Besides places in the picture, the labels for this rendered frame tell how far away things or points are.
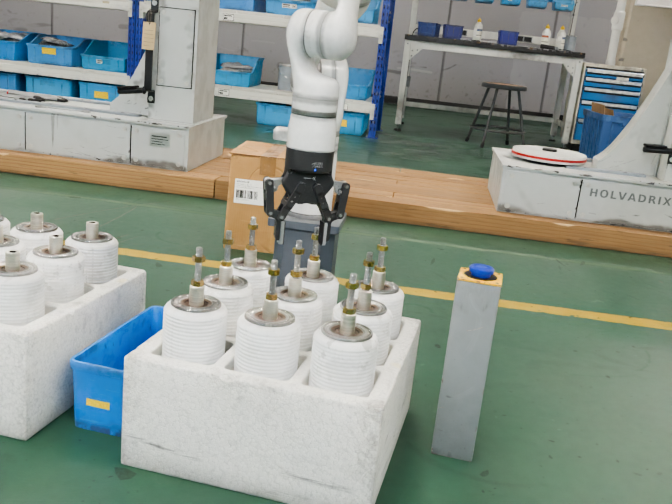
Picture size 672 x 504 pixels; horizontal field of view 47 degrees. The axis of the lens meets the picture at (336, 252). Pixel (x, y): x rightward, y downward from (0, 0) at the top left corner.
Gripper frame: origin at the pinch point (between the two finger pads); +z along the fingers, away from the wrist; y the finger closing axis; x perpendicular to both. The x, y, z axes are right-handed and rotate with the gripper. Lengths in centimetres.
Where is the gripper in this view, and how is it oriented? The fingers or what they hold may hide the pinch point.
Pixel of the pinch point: (301, 235)
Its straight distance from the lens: 123.3
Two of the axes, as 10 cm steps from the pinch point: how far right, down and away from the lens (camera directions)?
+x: -2.9, -2.9, 9.1
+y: 9.5, 0.2, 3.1
